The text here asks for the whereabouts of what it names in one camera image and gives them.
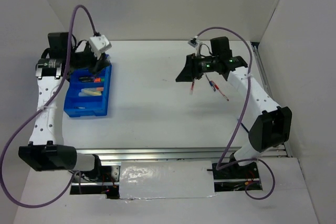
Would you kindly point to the slim red ballpoint pen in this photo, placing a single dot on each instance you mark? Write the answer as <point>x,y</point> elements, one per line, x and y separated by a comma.
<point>218,89</point>

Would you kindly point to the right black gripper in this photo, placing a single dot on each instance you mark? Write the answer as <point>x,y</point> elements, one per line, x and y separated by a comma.
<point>191,70</point>

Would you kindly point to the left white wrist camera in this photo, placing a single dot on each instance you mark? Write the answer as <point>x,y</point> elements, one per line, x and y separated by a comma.
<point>99,45</point>

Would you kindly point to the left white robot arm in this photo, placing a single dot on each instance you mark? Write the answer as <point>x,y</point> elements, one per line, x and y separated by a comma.
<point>46,150</point>

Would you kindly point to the red blue clip pen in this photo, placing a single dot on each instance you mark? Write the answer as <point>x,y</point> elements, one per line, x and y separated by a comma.
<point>211,83</point>

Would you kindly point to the red ink clear pen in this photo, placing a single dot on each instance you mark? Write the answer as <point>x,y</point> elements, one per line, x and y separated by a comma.
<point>192,87</point>

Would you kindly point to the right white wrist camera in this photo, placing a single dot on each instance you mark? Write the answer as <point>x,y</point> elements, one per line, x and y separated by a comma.
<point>197,44</point>

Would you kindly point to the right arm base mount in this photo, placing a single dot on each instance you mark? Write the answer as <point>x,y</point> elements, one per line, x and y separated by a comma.
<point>236,178</point>

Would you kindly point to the orange cap clear marker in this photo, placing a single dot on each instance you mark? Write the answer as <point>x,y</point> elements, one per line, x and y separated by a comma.
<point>100,89</point>

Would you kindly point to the aluminium table rail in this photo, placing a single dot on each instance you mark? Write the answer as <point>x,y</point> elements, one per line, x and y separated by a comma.
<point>153,154</point>

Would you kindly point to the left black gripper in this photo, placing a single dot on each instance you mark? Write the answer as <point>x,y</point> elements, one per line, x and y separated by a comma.
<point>96,63</point>

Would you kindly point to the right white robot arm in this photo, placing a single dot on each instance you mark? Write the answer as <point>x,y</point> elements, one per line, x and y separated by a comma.
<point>270,123</point>

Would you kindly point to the purple cap black highlighter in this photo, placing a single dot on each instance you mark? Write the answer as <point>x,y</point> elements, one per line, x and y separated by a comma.
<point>86,79</point>

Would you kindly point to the yellow pastel highlighter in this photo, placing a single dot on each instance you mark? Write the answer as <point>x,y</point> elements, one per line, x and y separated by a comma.
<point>87,93</point>

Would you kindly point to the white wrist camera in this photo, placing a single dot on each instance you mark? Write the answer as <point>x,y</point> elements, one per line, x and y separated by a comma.
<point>197,44</point>
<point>99,45</point>

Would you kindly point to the blue plastic sorting tray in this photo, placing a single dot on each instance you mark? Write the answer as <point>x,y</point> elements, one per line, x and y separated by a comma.
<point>89,85</point>

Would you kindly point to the white front cover plate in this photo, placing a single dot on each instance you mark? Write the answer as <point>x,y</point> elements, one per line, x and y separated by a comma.
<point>160,180</point>

